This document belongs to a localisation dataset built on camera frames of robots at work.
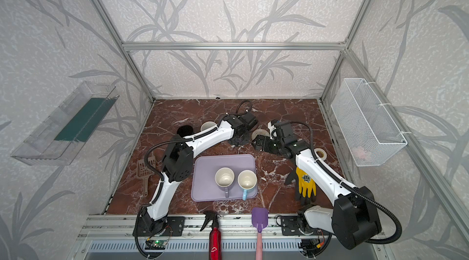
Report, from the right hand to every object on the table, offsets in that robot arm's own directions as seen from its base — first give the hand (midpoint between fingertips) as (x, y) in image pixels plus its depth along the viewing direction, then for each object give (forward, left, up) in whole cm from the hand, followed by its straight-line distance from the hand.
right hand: (260, 138), depth 84 cm
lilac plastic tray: (-18, +26, -12) cm, 34 cm away
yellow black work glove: (-19, -20, -13) cm, 30 cm away
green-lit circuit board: (-39, +42, -15) cm, 59 cm away
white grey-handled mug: (-13, +17, -13) cm, 25 cm away
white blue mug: (-15, +6, -12) cm, 20 cm away
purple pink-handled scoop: (-31, +1, -13) cm, 34 cm away
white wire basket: (-9, -36, +20) cm, 42 cm away
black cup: (+8, +39, -6) cm, 40 cm away
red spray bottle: (-37, +19, -11) cm, 43 cm away
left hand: (+6, +7, -7) cm, 12 cm away
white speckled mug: (+12, +27, -6) cm, 31 cm away
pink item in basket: (-10, -39, +6) cm, 41 cm away
